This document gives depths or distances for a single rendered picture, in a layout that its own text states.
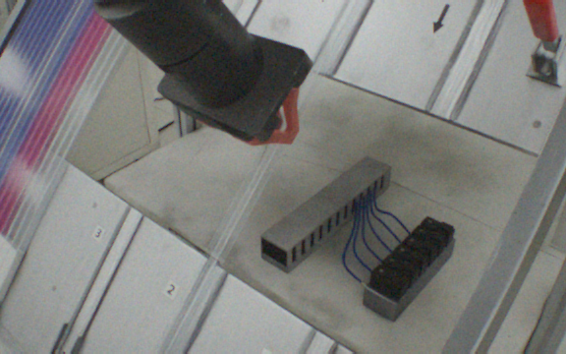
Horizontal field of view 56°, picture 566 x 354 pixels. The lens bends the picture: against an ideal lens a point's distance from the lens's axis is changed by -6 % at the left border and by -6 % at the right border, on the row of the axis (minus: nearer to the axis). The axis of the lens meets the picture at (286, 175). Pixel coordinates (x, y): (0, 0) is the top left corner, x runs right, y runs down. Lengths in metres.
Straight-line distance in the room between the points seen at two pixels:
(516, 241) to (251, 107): 0.19
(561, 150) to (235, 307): 0.27
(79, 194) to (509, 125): 0.41
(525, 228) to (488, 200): 0.59
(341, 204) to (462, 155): 0.32
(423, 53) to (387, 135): 0.65
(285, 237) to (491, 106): 0.43
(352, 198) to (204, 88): 0.52
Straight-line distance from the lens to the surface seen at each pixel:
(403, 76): 0.44
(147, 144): 2.09
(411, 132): 1.11
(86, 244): 0.57
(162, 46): 0.32
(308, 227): 0.79
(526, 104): 0.42
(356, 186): 0.87
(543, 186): 0.38
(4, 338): 0.63
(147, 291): 0.51
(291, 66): 0.36
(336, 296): 0.76
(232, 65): 0.35
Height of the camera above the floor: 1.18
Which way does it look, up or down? 35 degrees down
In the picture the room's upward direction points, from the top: straight up
